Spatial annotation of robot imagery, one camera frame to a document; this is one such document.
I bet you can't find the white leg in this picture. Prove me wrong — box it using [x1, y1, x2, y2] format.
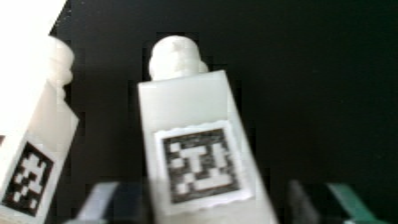
[0, 0, 79, 224]
[139, 36, 279, 224]

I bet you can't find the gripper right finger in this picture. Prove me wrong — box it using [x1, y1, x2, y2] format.
[286, 179, 388, 224]

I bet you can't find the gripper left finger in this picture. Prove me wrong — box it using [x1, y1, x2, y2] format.
[64, 181, 150, 224]

